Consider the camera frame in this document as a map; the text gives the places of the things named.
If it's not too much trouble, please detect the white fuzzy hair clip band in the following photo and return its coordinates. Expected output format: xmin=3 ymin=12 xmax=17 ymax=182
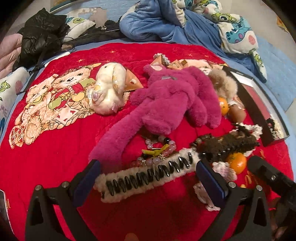
xmin=93 ymin=148 xmax=200 ymax=203

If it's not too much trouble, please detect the orange tangerine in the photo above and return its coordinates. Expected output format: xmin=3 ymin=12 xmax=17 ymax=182
xmin=218 ymin=97 xmax=229 ymax=116
xmin=226 ymin=153 xmax=247 ymax=174

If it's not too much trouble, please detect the cream plush dog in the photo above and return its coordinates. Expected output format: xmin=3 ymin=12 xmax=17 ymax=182
xmin=87 ymin=62 xmax=126 ymax=115

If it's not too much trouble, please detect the magenta plush toy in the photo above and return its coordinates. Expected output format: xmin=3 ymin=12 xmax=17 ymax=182
xmin=88 ymin=65 xmax=222 ymax=172

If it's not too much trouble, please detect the black crochet scrunchie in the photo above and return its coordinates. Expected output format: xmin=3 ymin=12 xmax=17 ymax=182
xmin=266 ymin=118 xmax=284 ymax=139

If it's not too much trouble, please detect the person's right hand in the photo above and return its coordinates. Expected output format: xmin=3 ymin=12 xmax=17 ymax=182
xmin=269 ymin=197 xmax=296 ymax=241

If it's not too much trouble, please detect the pink crochet scrunchie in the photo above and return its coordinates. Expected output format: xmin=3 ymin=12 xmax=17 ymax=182
xmin=193 ymin=160 xmax=237 ymax=211

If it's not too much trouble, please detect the dark brown fuzzy scrunchie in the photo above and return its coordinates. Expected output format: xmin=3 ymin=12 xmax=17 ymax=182
xmin=191 ymin=127 xmax=260 ymax=163

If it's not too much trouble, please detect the black tray box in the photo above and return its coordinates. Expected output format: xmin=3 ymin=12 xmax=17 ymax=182
xmin=223 ymin=66 xmax=290 ymax=146

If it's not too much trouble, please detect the cream crochet scrunchie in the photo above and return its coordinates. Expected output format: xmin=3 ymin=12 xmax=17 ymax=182
xmin=229 ymin=123 xmax=262 ymax=141

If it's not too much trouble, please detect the brown egg toy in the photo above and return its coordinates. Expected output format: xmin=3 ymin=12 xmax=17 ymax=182
xmin=227 ymin=104 xmax=246 ymax=123

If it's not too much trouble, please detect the blue bed sheet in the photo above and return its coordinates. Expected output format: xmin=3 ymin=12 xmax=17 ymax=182
xmin=0 ymin=0 xmax=296 ymax=149

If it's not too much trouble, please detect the red teddy bear blanket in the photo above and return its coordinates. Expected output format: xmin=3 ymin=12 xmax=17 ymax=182
xmin=0 ymin=42 xmax=295 ymax=241

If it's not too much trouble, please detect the monster print pillow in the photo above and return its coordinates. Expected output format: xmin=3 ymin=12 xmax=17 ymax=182
xmin=63 ymin=17 xmax=96 ymax=42
xmin=0 ymin=67 xmax=30 ymax=136

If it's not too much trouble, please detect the orange gift bow packet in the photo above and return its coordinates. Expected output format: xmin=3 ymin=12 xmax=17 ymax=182
xmin=150 ymin=53 xmax=189 ymax=70

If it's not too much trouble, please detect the black puffer jacket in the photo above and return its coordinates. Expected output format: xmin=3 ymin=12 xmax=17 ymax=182
xmin=13 ymin=8 xmax=70 ymax=71

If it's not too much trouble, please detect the pink quilted jacket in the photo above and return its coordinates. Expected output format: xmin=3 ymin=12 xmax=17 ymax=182
xmin=0 ymin=33 xmax=23 ymax=79

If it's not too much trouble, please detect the blue monster print quilt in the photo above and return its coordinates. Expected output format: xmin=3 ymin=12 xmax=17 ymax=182
xmin=119 ymin=0 xmax=267 ymax=83

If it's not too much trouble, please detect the beaded bracelet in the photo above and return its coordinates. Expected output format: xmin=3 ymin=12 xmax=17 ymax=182
xmin=130 ymin=135 xmax=178 ymax=168

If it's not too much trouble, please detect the beige plush keychain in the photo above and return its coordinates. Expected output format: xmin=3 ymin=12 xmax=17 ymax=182
xmin=208 ymin=69 xmax=238 ymax=102

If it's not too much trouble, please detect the black strap bag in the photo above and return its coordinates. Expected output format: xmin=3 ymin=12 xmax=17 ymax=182
xmin=17 ymin=20 xmax=125 ymax=95

